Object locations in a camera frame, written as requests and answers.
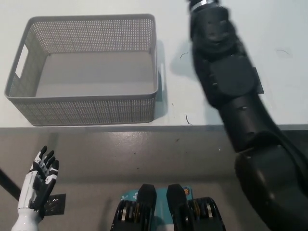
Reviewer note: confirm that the black diagonal bar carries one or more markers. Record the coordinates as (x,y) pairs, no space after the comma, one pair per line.
(9,184)

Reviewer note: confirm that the black tape square marker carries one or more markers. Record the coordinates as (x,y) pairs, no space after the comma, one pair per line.
(259,81)

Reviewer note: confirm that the grey perforated plastic basket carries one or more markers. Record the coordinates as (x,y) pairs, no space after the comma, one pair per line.
(96,108)

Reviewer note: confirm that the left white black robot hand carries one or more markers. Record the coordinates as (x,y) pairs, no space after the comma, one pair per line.
(38,183)

